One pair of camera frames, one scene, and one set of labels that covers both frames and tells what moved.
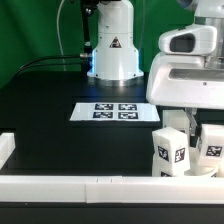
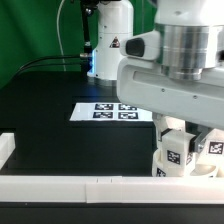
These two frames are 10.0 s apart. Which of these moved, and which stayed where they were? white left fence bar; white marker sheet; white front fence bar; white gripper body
Moved: white gripper body
Stayed: white marker sheet; white left fence bar; white front fence bar
